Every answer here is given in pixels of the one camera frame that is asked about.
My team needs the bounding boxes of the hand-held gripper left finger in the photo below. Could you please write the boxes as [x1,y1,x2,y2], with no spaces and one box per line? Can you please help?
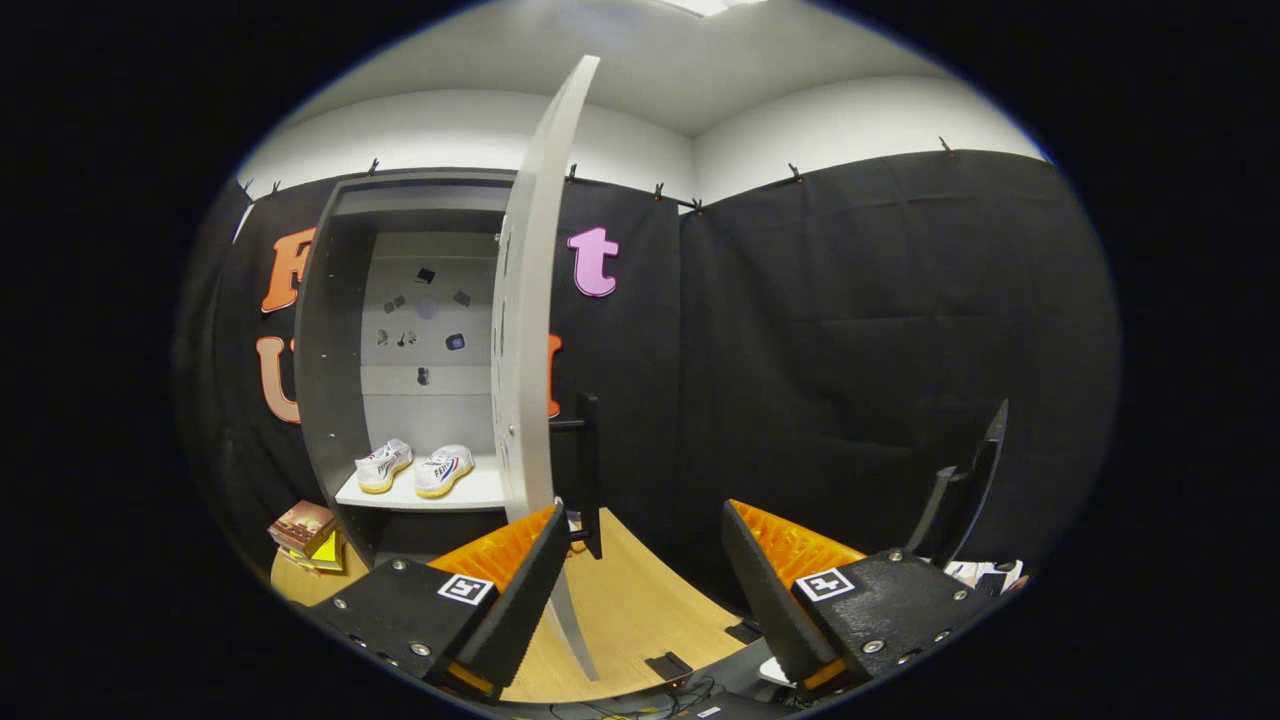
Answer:
[298,502,574,701]

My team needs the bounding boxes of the thick brown picture-cover book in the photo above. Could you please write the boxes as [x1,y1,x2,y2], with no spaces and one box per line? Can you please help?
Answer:
[267,500,339,557]

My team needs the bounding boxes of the row of black clips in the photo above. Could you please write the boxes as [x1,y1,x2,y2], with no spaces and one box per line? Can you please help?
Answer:
[240,136,953,216]

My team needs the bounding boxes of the white shoe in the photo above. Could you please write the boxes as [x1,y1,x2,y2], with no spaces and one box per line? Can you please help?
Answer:
[413,444,475,499]
[354,438,414,495]

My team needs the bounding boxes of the yellow book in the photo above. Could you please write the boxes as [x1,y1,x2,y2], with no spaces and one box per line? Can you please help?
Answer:
[300,530,347,573]

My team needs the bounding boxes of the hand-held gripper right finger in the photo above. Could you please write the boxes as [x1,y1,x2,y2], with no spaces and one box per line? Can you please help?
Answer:
[722,499,1003,706]

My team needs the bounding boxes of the grey shoe cabinet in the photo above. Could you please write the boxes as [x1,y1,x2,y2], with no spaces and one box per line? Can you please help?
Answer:
[293,168,521,573]

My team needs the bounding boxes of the black backdrop cloth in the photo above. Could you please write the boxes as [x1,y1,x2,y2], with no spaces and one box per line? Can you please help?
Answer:
[175,148,1121,611]

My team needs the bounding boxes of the beige shoe cabinet door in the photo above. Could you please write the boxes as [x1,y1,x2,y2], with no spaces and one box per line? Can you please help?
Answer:
[489,54,605,683]

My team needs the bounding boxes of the white paper sheet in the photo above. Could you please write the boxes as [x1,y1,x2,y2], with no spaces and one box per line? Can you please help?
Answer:
[943,558,1027,598]

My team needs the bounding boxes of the tangle of black cables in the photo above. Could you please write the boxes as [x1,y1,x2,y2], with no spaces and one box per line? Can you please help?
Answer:
[548,676,801,720]

